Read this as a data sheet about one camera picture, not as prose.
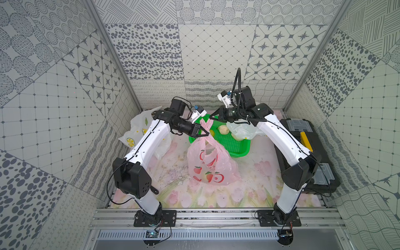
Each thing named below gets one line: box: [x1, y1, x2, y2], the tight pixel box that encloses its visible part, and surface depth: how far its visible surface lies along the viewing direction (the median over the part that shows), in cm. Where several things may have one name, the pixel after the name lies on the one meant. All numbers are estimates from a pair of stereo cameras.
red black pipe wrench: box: [150, 185, 159, 195], surface depth 84 cm
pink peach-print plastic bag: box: [186, 118, 241, 186], surface depth 75 cm
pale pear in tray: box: [218, 125, 230, 135], surface depth 103 cm
